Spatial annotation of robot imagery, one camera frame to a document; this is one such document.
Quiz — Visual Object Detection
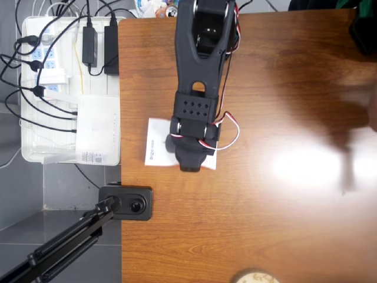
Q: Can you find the person's hand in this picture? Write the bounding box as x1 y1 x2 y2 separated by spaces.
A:
368 87 377 133

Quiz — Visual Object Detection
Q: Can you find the white router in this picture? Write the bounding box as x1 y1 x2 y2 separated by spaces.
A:
43 90 121 166

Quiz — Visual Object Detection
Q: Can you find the printed plastic bag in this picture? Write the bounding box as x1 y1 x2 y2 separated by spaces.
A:
134 0 180 18

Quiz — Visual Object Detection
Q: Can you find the wide black power adapter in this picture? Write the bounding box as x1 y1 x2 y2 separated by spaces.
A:
104 25 120 75

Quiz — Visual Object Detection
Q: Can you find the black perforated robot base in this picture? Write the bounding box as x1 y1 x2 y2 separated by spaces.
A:
349 0 377 57

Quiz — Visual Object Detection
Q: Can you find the slim black power adapter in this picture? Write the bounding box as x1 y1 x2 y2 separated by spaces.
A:
81 26 98 67

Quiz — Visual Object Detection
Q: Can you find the white orange mouse box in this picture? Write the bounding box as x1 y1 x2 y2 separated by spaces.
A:
144 117 219 171

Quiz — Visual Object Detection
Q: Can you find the black stand base clamp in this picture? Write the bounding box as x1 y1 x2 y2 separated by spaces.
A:
98 185 154 221

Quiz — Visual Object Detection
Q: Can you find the black office chair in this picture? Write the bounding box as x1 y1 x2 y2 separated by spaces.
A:
288 0 337 12

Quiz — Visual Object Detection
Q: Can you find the white power strip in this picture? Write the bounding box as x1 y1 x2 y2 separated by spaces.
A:
25 25 68 100

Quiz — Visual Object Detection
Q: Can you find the white charger plug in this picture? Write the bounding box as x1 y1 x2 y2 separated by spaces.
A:
38 68 67 85

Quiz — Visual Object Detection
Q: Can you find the round wooden coaster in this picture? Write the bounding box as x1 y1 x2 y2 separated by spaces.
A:
232 268 280 283

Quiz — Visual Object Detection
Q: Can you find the thin yellow cable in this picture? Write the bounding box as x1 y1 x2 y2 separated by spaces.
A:
73 25 85 95

